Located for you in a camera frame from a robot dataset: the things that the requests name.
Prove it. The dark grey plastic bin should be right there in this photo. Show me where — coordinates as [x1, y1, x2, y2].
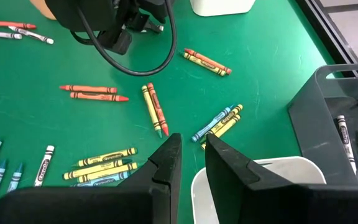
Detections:
[287, 63, 358, 185]

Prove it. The white crayon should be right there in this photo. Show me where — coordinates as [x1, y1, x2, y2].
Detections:
[0, 30, 23, 40]
[7, 26, 55, 45]
[336, 114, 358, 175]
[33, 144, 56, 188]

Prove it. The white plastic bin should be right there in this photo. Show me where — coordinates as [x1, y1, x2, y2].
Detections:
[190, 0, 257, 17]

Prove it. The yellow-green crayons back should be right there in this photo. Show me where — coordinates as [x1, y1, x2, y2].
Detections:
[140, 85, 163, 139]

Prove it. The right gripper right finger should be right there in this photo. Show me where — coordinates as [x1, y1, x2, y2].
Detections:
[205, 134, 358, 224]

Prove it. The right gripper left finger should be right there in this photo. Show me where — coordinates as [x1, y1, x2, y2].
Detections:
[0, 133, 183, 224]

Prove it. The green table mat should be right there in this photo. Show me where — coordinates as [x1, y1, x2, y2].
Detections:
[0, 0, 338, 224]

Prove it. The yellow and orange crayon pair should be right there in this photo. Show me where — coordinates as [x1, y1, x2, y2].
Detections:
[183, 47, 232, 75]

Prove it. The pale grey plastic bin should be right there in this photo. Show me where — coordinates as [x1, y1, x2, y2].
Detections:
[190, 155, 328, 224]

